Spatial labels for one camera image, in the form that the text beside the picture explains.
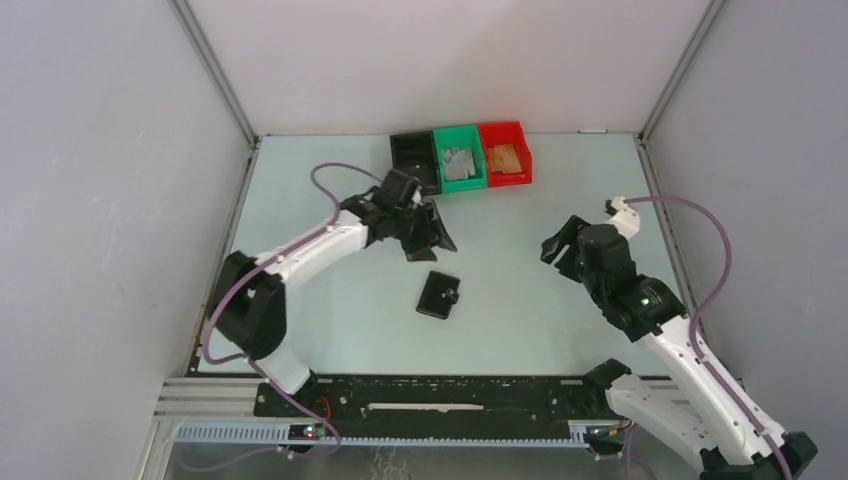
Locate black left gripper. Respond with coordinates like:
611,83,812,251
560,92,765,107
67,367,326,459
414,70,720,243
390,199,455,262

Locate black leather card holder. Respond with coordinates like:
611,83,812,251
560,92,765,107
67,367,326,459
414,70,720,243
415,271,461,320

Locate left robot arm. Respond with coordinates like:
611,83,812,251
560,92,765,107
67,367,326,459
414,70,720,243
207,187,457,417

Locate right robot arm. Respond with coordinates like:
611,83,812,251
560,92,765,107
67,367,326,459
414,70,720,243
540,208,818,479

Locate orange cards in red bin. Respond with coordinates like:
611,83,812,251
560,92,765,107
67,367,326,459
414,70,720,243
487,144,522,175

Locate black storage bin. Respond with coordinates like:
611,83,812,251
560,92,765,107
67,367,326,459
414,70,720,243
389,130,442,196

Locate green storage bin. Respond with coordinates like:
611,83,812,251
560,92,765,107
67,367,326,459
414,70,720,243
433,125,487,194

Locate red storage bin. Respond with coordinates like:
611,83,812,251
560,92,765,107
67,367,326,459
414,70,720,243
477,121,533,188

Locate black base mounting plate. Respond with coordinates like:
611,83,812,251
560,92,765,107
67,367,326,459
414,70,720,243
294,374,627,441

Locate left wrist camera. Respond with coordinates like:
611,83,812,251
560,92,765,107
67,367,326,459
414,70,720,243
374,169,421,209

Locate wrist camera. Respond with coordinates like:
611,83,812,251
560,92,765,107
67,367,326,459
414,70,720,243
374,169,421,209
604,196,641,240

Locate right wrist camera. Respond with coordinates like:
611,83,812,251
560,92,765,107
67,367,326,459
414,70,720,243
604,196,641,240

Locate aluminium frame rail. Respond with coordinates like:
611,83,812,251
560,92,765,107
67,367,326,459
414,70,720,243
153,376,757,449

